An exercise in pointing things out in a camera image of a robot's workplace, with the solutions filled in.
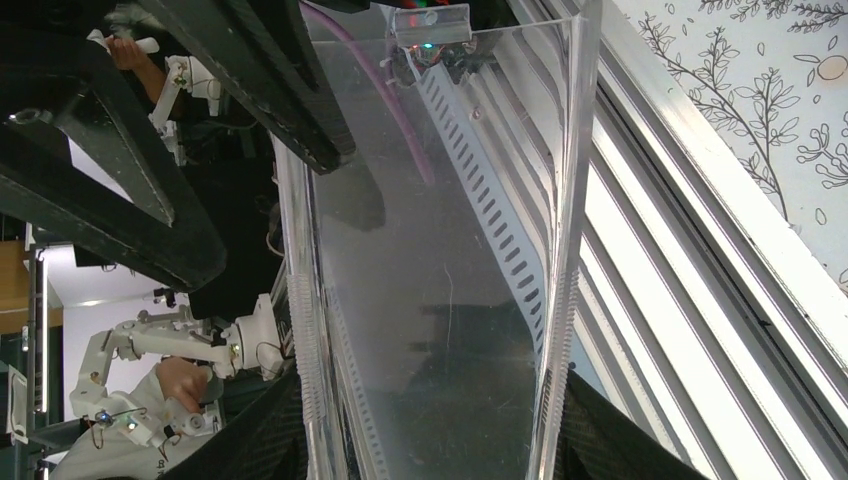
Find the operator hand upper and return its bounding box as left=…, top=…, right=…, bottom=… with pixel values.
left=106, top=36, right=150, bottom=71

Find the operator hand lower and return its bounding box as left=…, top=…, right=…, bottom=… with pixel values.
left=155, top=357, right=210, bottom=413

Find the aluminium front rail frame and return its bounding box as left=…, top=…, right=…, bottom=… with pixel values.
left=423, top=0, right=848, bottom=480

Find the floral patterned table mat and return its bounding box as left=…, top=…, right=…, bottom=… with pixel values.
left=619, top=0, right=847, bottom=287

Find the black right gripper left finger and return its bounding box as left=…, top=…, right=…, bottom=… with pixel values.
left=163, top=373, right=309, bottom=480

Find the clear plastic metronome cover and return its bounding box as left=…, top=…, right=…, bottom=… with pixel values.
left=277, top=1, right=602, bottom=479

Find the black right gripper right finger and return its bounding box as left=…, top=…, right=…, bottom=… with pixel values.
left=553, top=370, right=704, bottom=480

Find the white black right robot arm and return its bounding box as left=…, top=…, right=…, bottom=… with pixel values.
left=1, top=1, right=698, bottom=479

